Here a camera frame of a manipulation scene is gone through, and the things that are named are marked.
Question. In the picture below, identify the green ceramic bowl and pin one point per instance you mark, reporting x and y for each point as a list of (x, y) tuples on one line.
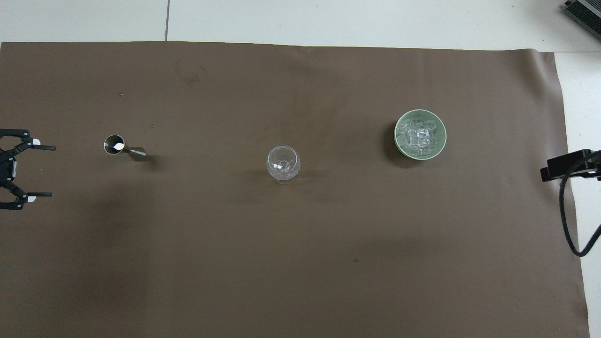
[(402, 145)]

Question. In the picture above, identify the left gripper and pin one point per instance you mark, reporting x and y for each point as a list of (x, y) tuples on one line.
[(6, 169)]

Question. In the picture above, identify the grey ribbed metal box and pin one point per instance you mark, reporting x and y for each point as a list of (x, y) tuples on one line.
[(584, 10)]

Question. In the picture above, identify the clear wine glass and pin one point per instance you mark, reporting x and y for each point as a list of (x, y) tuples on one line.
[(283, 164)]

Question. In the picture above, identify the clear ice cube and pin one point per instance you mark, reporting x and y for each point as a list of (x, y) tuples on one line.
[(428, 133), (419, 145), (415, 126)]

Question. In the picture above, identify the steel double jigger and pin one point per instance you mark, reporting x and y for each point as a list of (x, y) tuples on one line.
[(123, 149)]

